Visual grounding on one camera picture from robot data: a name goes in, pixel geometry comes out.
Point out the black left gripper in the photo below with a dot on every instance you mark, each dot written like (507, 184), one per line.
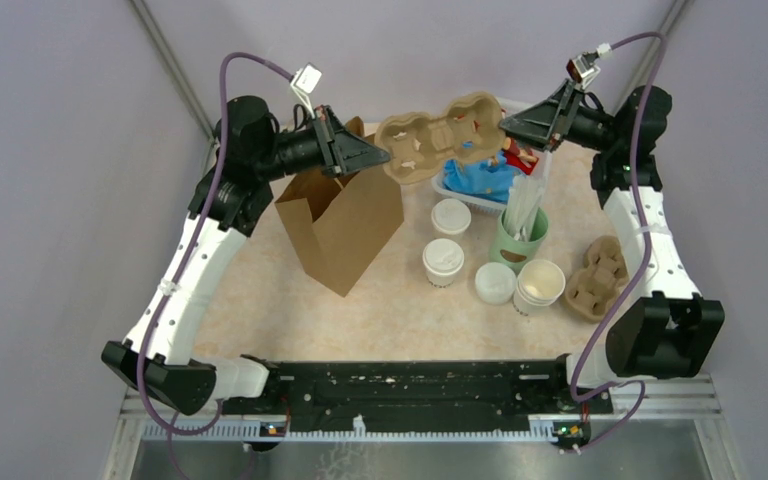
(341, 151)

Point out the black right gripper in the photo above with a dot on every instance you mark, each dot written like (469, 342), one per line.
(549, 121)

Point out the white cup lid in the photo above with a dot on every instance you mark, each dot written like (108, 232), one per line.
(443, 256)
(450, 215)

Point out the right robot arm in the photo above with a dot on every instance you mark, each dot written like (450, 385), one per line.
(669, 328)

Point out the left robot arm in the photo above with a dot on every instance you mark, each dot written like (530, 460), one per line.
(156, 356)

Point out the red snack packet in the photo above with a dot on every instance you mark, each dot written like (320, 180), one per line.
(520, 157)

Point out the blue snack packet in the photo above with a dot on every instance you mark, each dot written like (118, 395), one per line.
(489, 179)

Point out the white plastic basket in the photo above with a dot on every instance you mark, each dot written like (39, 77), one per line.
(541, 170)

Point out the green straw holder cup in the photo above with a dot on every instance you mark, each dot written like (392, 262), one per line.
(507, 250)

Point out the stack of paper cups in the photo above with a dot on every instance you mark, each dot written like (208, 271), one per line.
(540, 283)

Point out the stack of white lids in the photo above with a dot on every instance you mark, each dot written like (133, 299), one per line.
(495, 283)

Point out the brown cardboard cup carrier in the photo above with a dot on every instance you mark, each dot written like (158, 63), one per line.
(593, 289)

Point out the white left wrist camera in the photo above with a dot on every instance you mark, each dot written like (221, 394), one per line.
(304, 82)

